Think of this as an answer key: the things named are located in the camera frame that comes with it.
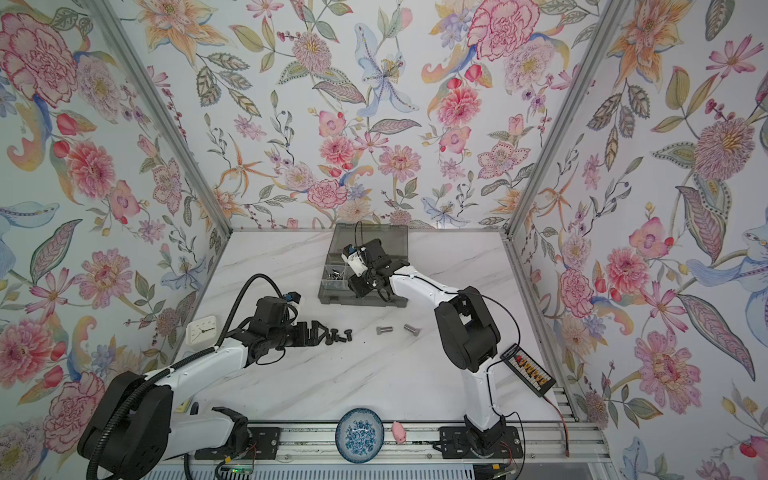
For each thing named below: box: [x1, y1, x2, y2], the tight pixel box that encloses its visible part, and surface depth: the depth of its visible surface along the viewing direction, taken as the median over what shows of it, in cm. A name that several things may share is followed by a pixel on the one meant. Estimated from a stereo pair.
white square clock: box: [186, 315, 217, 346], surface depth 92 cm
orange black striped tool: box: [500, 343, 557, 397], surface depth 86 cm
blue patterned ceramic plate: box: [335, 408, 385, 464], surface depth 76 cm
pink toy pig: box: [391, 420, 407, 444], surface depth 77 cm
